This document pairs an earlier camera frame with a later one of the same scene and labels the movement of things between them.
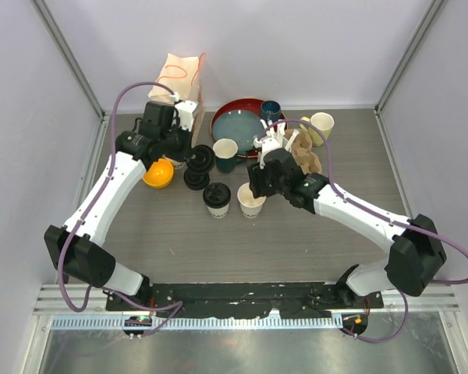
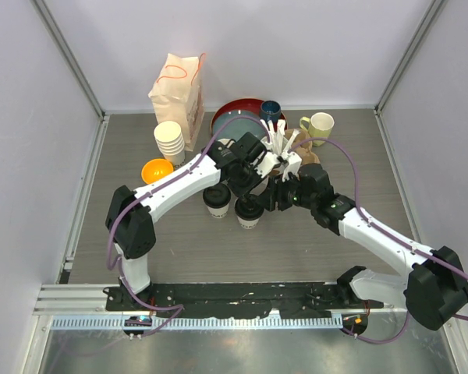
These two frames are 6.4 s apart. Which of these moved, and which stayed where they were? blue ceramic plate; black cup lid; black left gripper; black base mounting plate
Moved: black left gripper
Stayed: black base mounting plate; blue ceramic plate; black cup lid
